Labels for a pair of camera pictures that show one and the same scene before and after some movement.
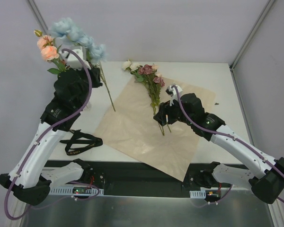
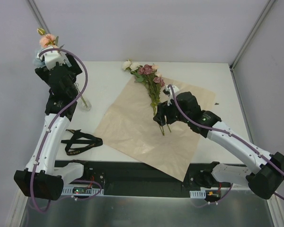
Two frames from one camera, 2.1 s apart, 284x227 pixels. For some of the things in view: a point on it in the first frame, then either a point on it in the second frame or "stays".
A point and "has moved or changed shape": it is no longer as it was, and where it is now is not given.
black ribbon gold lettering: (80, 141) stays
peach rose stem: (48, 50) has moved or changed shape
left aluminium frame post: (39, 18) stays
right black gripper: (167, 111) stays
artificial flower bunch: (149, 76) stays
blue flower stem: (97, 54) → (37, 61)
